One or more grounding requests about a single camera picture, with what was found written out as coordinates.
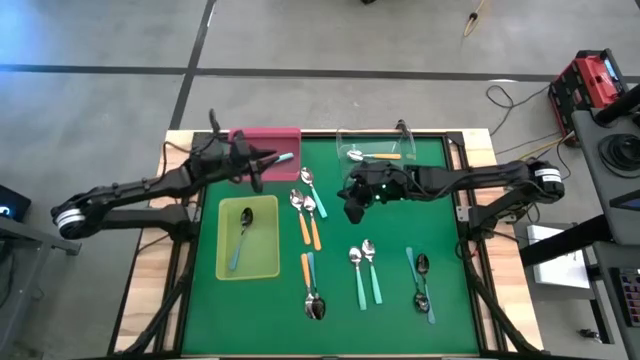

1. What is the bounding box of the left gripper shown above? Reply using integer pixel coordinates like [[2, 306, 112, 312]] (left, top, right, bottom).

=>
[[227, 128, 278, 195]]

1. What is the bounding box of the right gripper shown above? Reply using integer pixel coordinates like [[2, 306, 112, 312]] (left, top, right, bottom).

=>
[[336, 160, 417, 225]]

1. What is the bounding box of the orange-handled metal spoon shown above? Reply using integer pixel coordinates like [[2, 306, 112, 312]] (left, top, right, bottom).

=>
[[346, 149, 403, 163], [300, 252, 316, 320], [303, 195, 323, 252], [289, 188, 312, 246]]

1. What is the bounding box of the blue-handled dark spoon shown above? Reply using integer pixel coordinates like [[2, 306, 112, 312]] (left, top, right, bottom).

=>
[[415, 253, 437, 325], [306, 251, 328, 322], [228, 207, 255, 272], [405, 246, 431, 314]]

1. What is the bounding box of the black-handled metal spoon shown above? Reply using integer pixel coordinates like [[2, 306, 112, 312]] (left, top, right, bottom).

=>
[[361, 238, 384, 306]]

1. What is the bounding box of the pink plastic bin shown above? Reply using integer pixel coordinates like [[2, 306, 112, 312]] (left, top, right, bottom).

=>
[[227, 126, 303, 183]]

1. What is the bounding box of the clear plastic bin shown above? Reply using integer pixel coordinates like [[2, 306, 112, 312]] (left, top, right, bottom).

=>
[[335, 125, 417, 176]]

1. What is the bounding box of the yellow translucent plastic bin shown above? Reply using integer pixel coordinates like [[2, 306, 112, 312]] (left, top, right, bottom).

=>
[[215, 194, 281, 281]]

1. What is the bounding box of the green table mat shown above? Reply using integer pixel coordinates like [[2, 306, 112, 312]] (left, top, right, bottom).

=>
[[182, 135, 480, 355]]

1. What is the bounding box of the black diagonal beam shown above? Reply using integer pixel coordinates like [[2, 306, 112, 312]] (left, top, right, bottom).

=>
[[517, 213, 604, 269]]

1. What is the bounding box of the white box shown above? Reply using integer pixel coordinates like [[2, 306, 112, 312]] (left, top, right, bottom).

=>
[[525, 223, 592, 290]]

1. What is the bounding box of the grey equipment cart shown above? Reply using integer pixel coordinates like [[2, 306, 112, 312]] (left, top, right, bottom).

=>
[[569, 82, 640, 246]]

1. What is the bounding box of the black device with blue light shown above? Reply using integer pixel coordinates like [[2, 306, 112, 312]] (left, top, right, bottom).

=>
[[0, 183, 32, 224]]

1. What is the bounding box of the red tool box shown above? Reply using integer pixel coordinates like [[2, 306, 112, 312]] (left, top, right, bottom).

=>
[[547, 48, 632, 147]]

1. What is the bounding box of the dark tablet screen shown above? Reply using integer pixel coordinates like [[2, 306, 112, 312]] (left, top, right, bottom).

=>
[[608, 188, 640, 212]]

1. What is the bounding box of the black cylindrical pole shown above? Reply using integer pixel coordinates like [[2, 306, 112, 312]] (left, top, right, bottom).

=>
[[592, 82, 640, 126]]

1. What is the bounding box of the grey console desk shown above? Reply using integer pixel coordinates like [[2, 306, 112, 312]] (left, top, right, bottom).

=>
[[592, 239, 640, 360]]

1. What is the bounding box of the button keypad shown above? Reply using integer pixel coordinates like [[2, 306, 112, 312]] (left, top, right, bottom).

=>
[[617, 267, 640, 327]]

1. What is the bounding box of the black floor cable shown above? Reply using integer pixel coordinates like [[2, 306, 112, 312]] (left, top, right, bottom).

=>
[[484, 83, 554, 139]]

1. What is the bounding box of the thin yellow cable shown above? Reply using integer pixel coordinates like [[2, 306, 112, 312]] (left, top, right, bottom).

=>
[[498, 133, 576, 174]]

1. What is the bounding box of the yellow extension cable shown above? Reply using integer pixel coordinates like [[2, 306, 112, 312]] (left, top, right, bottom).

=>
[[462, 0, 489, 39]]

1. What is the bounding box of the coiled black cable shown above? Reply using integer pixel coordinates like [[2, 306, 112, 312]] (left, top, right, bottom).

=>
[[597, 132, 640, 180]]

